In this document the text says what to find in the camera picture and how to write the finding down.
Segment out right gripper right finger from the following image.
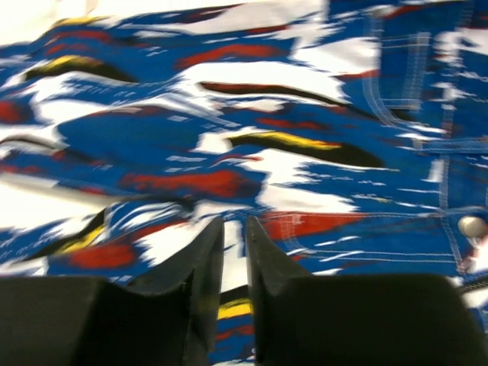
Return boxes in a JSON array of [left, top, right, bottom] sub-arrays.
[[246, 217, 487, 365]]

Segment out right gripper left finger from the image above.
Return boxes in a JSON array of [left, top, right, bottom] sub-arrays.
[[1, 218, 224, 365]]

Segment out blue white red patterned trousers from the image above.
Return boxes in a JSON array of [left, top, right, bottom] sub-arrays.
[[1, 1, 487, 365]]

